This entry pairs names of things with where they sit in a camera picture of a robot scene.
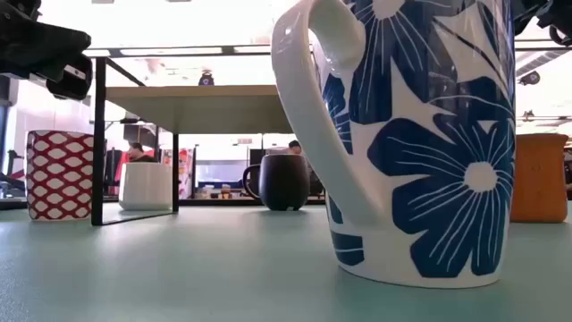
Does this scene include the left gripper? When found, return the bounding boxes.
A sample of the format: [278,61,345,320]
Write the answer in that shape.
[0,0,94,102]

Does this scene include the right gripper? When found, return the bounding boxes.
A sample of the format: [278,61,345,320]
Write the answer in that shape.
[512,0,572,47]

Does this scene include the orange enamel mug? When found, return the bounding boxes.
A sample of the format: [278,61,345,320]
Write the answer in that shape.
[509,132,570,224]

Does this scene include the cream mug green inside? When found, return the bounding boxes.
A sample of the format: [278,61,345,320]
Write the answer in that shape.
[118,161,173,212]

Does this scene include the white mug blue flowers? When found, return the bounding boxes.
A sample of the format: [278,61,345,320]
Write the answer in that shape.
[271,0,517,289]

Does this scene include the dark navy mug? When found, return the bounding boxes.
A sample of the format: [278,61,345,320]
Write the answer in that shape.
[242,153,312,212]

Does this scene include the seated person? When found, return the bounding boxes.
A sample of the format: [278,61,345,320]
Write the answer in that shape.
[127,141,157,164]

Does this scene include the wooden shelf black metal legs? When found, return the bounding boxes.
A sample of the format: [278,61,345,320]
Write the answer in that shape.
[90,56,294,227]

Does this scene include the red white banner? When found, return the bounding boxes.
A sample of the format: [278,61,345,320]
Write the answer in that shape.
[177,148,195,200]

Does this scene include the green table mat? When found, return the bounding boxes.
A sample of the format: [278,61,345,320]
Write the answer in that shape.
[0,203,572,322]

